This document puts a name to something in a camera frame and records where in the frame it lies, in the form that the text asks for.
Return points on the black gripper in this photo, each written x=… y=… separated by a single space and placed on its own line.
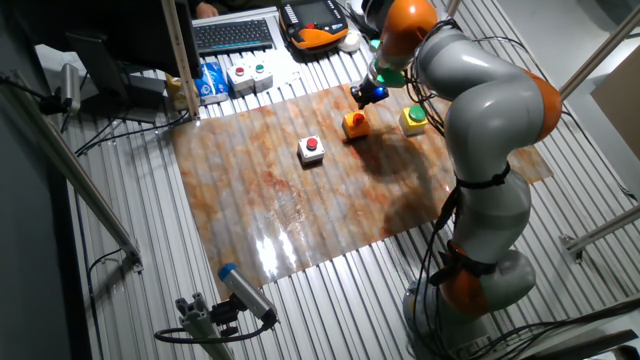
x=376 y=92

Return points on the red button orange box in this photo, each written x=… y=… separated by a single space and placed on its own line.
x=357 y=127

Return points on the green button yellow box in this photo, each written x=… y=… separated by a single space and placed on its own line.
x=412 y=122

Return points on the red button grey box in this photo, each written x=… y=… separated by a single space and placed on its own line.
x=311 y=150

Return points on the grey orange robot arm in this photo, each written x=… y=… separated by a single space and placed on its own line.
x=495 y=120

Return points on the person's right hand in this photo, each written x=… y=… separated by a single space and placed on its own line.
x=207 y=10

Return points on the white computer mouse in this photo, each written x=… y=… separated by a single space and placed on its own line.
x=349 y=41

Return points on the black round spool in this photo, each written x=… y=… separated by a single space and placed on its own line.
x=372 y=12

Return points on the orange black teach pendant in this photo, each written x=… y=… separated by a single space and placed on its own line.
x=312 y=25

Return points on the green button white box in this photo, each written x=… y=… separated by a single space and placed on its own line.
x=262 y=77

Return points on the red button white box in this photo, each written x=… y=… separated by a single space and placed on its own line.
x=240 y=80

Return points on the marble pattern mat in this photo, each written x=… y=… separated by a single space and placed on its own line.
x=300 y=210

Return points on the black keyboard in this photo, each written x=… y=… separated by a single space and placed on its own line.
x=232 y=36

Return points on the yellow packet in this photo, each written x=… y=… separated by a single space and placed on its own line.
x=175 y=92

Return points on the brown cardboard panel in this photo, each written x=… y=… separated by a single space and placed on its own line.
x=622 y=100

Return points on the black computer monitor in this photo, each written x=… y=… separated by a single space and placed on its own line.
x=100 y=25

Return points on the aluminium frame post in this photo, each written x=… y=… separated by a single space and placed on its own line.
x=452 y=6
x=605 y=47

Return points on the beige upright frame post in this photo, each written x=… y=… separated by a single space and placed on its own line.
x=180 y=60

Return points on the grey camera blue cap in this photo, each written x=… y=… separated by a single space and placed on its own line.
x=245 y=292

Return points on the aluminium frame beam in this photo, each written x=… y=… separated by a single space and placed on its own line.
x=610 y=227

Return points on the aluminium profile camera stand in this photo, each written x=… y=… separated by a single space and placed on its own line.
x=200 y=330

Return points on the silver cylindrical camera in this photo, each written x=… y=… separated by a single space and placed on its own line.
x=71 y=87

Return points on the grey diagonal frame beam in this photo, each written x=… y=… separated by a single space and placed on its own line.
x=75 y=172

